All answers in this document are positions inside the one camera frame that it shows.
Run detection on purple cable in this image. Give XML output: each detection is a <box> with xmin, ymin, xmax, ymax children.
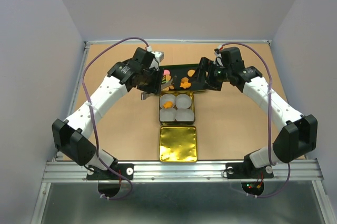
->
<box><xmin>218</xmin><ymin>42</ymin><xmax>291</xmax><ymax>198</ymax></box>
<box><xmin>82</xmin><ymin>36</ymin><xmax>150</xmax><ymax>201</ymax></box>

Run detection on white paper cup back left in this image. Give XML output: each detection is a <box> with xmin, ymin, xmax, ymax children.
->
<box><xmin>160</xmin><ymin>94</ymin><xmax>176</xmax><ymax>108</ymax></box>

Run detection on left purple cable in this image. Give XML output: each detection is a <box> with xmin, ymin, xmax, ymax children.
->
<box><xmin>82</xmin><ymin>36</ymin><xmax>150</xmax><ymax>201</ymax></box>

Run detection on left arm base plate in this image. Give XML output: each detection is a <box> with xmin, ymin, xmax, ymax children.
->
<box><xmin>86</xmin><ymin>163</ymin><xmax>134</xmax><ymax>181</ymax></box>

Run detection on white paper cup front right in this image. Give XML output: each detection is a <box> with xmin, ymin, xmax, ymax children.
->
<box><xmin>175</xmin><ymin>109</ymin><xmax>194</xmax><ymax>121</ymax></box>

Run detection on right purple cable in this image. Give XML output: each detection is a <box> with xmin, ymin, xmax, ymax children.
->
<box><xmin>218</xmin><ymin>42</ymin><xmax>291</xmax><ymax>198</ymax></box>

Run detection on orange fish cookie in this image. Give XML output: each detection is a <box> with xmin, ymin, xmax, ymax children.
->
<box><xmin>180</xmin><ymin>82</ymin><xmax>192</xmax><ymax>89</ymax></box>
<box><xmin>163</xmin><ymin>100</ymin><xmax>174</xmax><ymax>109</ymax></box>

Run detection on black serving tray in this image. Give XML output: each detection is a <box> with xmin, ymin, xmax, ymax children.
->
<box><xmin>160</xmin><ymin>64</ymin><xmax>205</xmax><ymax>92</ymax></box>

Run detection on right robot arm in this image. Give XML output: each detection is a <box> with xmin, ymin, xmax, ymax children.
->
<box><xmin>189</xmin><ymin>43</ymin><xmax>318</xmax><ymax>177</ymax></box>

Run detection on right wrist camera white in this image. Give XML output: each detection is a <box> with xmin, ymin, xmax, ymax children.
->
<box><xmin>214</xmin><ymin>48</ymin><xmax>223</xmax><ymax>66</ymax></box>

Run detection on gold tin lid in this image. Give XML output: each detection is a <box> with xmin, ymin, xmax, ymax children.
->
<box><xmin>159</xmin><ymin>125</ymin><xmax>197</xmax><ymax>162</ymax></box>

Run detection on metal tongs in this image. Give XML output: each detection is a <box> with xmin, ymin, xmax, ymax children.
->
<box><xmin>141</xmin><ymin>76</ymin><xmax>176</xmax><ymax>100</ymax></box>

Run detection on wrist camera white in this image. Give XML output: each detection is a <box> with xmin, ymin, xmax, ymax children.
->
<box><xmin>152</xmin><ymin>51</ymin><xmax>164</xmax><ymax>64</ymax></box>
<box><xmin>214</xmin><ymin>48</ymin><xmax>223</xmax><ymax>66</ymax></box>

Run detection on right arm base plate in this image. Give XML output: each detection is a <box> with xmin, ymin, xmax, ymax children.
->
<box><xmin>223</xmin><ymin>162</ymin><xmax>274</xmax><ymax>179</ymax></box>

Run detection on white paper cup back right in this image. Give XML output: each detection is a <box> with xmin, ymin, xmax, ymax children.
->
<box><xmin>175</xmin><ymin>94</ymin><xmax>192</xmax><ymax>109</ymax></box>

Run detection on aluminium rail frame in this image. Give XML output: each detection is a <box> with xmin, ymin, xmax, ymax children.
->
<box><xmin>31</xmin><ymin>40</ymin><xmax>332</xmax><ymax>224</ymax></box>

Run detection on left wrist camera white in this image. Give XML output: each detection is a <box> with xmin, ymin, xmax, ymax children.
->
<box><xmin>152</xmin><ymin>51</ymin><xmax>164</xmax><ymax>64</ymax></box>

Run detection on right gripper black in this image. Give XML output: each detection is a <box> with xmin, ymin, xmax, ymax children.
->
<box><xmin>187</xmin><ymin>57</ymin><xmax>232</xmax><ymax>91</ymax></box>

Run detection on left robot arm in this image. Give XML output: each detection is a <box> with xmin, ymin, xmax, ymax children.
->
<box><xmin>52</xmin><ymin>47</ymin><xmax>164</xmax><ymax>179</ymax></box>

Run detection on swirl tan cookie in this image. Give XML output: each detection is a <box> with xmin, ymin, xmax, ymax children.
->
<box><xmin>181</xmin><ymin>77</ymin><xmax>189</xmax><ymax>83</ymax></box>

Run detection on gold cookie tin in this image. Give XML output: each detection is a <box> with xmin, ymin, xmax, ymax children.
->
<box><xmin>158</xmin><ymin>91</ymin><xmax>196</xmax><ymax>126</ymax></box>

